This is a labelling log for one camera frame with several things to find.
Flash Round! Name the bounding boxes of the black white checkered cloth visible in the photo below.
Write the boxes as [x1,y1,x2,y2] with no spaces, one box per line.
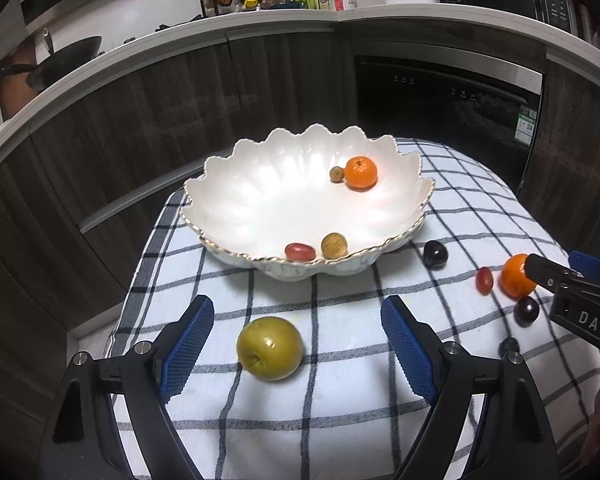
[102,137,593,480]

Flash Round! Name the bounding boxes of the black built-in dishwasher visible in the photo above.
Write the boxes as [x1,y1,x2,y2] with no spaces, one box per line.
[354,55,546,196]

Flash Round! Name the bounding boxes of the red grape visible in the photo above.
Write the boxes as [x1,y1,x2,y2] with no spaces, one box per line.
[475,266,495,295]
[285,242,317,262]

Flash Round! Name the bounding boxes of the narrow dark wood cabinet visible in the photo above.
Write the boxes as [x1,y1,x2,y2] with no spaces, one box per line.
[517,57,600,256]

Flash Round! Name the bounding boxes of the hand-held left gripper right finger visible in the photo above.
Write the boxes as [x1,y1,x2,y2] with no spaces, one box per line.
[380,294,563,480]

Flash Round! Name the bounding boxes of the green apple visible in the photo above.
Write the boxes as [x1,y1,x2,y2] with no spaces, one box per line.
[236,316,304,383]

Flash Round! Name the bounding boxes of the white scalloped bowl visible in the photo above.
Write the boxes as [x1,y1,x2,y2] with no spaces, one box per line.
[180,124,437,281]

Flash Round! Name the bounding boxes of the black wok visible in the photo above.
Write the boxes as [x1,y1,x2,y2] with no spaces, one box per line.
[0,29,103,92]

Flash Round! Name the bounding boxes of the white kitchen countertop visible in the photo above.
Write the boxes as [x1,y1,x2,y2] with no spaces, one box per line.
[0,2,600,171]

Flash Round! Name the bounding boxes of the white upright trays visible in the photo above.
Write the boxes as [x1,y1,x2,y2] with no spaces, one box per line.
[575,5,593,41]

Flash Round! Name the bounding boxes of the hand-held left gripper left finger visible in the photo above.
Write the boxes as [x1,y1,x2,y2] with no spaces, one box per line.
[40,294,216,480]

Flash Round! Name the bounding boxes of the black gas stove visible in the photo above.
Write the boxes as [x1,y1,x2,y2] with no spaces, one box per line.
[95,10,208,58]

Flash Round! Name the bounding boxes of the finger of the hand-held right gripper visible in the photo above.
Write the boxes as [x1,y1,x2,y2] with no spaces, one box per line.
[524,253,583,295]
[568,250,600,283]

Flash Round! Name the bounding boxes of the brown wooden cutting board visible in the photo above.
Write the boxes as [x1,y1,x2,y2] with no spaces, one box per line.
[0,35,46,121]

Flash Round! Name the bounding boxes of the orange mandarin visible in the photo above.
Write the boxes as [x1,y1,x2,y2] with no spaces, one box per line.
[501,253,538,298]
[343,156,379,192]

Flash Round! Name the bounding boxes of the dark plum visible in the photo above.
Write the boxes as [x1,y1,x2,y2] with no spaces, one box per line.
[513,296,540,325]

